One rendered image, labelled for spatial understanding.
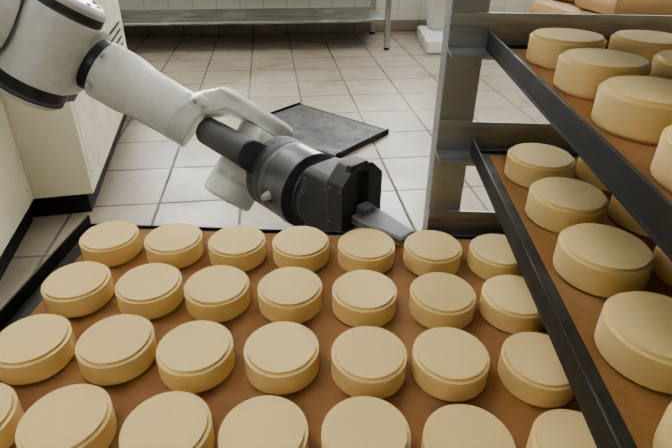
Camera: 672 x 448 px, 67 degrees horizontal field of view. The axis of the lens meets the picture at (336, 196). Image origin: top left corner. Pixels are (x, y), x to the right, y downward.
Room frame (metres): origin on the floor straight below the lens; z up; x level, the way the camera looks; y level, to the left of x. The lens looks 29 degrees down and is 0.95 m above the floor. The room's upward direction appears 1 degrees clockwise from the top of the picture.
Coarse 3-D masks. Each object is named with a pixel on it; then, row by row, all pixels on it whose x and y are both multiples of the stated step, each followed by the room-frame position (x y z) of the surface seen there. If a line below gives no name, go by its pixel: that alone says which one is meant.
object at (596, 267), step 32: (512, 160) 0.35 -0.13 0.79; (544, 160) 0.35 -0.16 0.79; (576, 160) 0.39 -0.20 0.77; (512, 192) 0.34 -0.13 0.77; (544, 192) 0.30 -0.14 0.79; (576, 192) 0.30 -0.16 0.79; (608, 192) 0.34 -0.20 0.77; (544, 224) 0.28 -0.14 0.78; (576, 224) 0.26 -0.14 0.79; (608, 224) 0.29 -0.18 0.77; (544, 256) 0.25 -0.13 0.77; (576, 256) 0.23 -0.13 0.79; (608, 256) 0.23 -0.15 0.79; (640, 256) 0.23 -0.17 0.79; (576, 288) 0.22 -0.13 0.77; (608, 288) 0.21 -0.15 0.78; (640, 288) 0.22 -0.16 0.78; (576, 320) 0.20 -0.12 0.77; (608, 320) 0.18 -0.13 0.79; (640, 320) 0.18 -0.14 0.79; (608, 352) 0.17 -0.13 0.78; (640, 352) 0.16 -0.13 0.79; (608, 384) 0.16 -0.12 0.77; (640, 384) 0.16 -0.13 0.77; (640, 416) 0.14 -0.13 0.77
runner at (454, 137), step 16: (448, 128) 0.42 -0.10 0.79; (464, 128) 0.42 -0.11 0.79; (480, 128) 0.42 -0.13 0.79; (496, 128) 0.42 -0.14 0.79; (512, 128) 0.41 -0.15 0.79; (528, 128) 0.41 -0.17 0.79; (544, 128) 0.41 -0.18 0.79; (448, 144) 0.42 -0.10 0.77; (464, 144) 0.42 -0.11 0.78; (480, 144) 0.42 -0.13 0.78; (496, 144) 0.42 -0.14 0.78; (512, 144) 0.41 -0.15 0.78; (560, 144) 0.41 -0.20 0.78; (448, 160) 0.40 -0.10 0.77; (464, 160) 0.40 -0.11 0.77
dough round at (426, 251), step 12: (408, 240) 0.37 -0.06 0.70; (420, 240) 0.37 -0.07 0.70; (432, 240) 0.37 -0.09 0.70; (444, 240) 0.37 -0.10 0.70; (456, 240) 0.37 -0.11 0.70; (408, 252) 0.36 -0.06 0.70; (420, 252) 0.35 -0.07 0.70; (432, 252) 0.35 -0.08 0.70; (444, 252) 0.35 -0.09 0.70; (456, 252) 0.36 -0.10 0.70; (408, 264) 0.36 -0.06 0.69; (420, 264) 0.35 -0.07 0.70; (432, 264) 0.34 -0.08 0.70; (444, 264) 0.34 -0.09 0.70; (456, 264) 0.35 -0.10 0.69
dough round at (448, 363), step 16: (432, 336) 0.26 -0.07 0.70; (448, 336) 0.26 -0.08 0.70; (464, 336) 0.26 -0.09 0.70; (416, 352) 0.24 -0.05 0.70; (432, 352) 0.24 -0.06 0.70; (448, 352) 0.24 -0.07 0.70; (464, 352) 0.24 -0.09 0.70; (480, 352) 0.24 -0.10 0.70; (416, 368) 0.23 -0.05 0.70; (432, 368) 0.23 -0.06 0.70; (448, 368) 0.23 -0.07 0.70; (464, 368) 0.23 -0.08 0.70; (480, 368) 0.23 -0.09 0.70; (432, 384) 0.22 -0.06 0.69; (448, 384) 0.22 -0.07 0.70; (464, 384) 0.22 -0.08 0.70; (480, 384) 0.22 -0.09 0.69; (448, 400) 0.22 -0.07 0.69; (464, 400) 0.22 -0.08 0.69
